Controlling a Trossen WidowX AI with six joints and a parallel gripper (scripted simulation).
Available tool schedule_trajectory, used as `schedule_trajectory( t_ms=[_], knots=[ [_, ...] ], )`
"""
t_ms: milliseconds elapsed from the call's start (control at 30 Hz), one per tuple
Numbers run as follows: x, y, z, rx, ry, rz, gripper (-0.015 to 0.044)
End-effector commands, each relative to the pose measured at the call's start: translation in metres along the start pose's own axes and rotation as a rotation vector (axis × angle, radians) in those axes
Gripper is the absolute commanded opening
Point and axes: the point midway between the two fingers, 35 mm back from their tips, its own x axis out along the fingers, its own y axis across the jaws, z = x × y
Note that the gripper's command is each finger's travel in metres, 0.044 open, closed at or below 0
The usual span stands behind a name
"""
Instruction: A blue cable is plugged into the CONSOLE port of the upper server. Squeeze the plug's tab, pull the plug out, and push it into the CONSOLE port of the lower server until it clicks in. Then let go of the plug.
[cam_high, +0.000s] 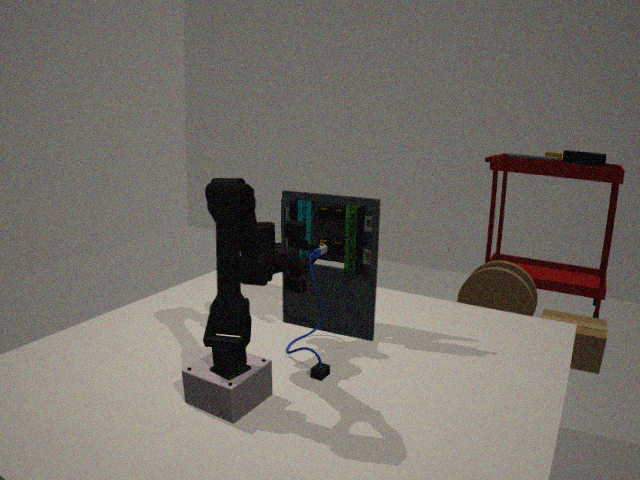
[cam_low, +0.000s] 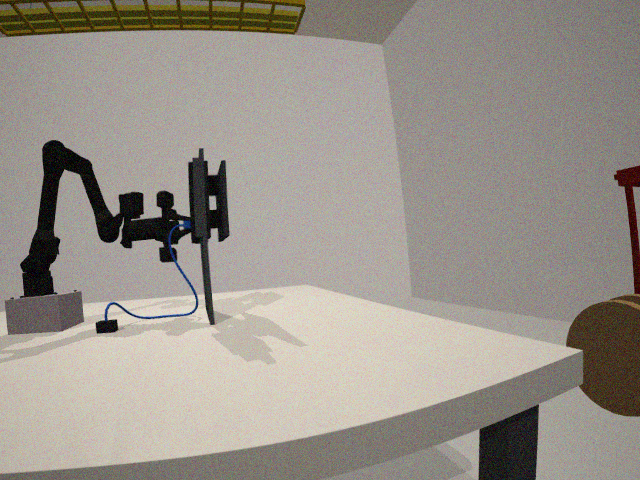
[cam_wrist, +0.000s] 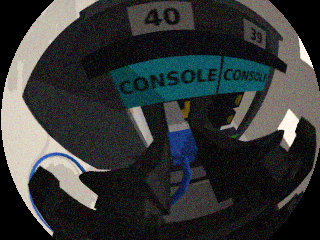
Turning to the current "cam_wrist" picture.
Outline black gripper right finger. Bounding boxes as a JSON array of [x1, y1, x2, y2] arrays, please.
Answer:
[[189, 121, 284, 203]]

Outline blue cable with plug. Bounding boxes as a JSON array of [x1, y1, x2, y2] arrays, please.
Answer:
[[29, 101, 199, 205]]

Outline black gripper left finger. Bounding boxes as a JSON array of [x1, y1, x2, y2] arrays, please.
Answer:
[[79, 127, 171, 216]]

